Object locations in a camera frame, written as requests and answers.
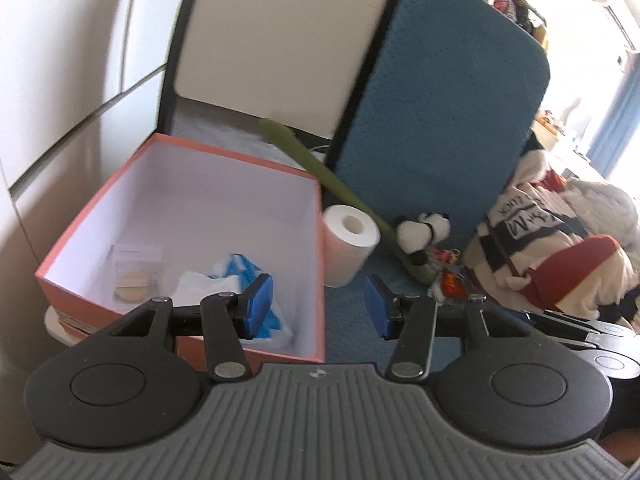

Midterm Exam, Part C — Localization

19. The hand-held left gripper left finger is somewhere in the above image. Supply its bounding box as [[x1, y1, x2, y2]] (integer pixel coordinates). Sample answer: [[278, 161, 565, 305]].
[[100, 274, 276, 382]]

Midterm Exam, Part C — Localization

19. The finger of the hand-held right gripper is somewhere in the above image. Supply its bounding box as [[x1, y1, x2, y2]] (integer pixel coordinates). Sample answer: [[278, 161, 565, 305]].
[[527, 309, 640, 351]]

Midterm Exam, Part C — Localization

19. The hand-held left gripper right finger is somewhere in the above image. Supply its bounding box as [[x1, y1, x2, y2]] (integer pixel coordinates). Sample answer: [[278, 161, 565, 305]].
[[364, 275, 539, 381]]

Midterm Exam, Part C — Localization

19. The white gauze packet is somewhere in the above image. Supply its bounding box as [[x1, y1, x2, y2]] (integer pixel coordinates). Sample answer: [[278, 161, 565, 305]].
[[172, 271, 242, 309]]

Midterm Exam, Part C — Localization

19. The small red orange packet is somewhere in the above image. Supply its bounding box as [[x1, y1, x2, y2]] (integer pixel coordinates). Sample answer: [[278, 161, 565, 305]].
[[429, 264, 474, 304]]

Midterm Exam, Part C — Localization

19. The panda plush toy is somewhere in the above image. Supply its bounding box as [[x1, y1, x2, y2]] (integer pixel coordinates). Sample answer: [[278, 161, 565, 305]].
[[392, 211, 453, 266]]

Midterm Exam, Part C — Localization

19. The pink cardboard box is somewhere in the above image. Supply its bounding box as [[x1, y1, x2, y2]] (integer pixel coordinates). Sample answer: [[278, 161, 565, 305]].
[[34, 132, 327, 365]]

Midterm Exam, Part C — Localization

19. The clear powder puff packet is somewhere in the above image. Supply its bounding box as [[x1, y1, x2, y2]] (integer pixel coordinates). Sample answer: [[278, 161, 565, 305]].
[[111, 245, 164, 307]]

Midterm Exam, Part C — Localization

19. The red white black fleece blanket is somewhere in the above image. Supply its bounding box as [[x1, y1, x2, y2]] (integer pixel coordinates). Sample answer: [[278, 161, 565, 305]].
[[462, 132, 640, 334]]

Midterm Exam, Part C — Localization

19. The white toilet paper roll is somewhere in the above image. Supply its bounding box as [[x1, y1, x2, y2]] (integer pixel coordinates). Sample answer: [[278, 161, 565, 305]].
[[321, 204, 381, 289]]

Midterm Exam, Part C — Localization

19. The pale green fluffy blanket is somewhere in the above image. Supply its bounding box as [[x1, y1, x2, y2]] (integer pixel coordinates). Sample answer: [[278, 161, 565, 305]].
[[565, 179, 635, 226]]

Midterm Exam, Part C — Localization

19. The green plush stick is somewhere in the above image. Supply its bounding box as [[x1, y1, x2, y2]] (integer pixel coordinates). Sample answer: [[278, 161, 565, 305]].
[[257, 119, 441, 287]]

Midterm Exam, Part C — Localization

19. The white dresser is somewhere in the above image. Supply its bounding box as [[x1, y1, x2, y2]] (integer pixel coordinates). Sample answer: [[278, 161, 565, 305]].
[[530, 110, 608, 181]]

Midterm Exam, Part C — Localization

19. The blue textured mattress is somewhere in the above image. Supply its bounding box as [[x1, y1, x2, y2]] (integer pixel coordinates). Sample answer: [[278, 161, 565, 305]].
[[320, 0, 552, 367]]

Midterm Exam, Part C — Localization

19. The blue curtain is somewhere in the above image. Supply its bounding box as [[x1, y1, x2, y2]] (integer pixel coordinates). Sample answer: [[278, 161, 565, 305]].
[[587, 50, 640, 177]]

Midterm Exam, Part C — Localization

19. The white air conditioner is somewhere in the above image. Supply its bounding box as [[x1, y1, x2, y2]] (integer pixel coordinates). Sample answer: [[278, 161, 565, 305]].
[[602, 2, 640, 71]]

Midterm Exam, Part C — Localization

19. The white wardrobe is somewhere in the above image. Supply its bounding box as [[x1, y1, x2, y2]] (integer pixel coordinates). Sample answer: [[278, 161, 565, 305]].
[[0, 0, 197, 311]]

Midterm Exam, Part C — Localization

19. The row of hanging clothes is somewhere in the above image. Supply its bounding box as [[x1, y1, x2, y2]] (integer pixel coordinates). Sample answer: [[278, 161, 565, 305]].
[[450, 0, 549, 52]]

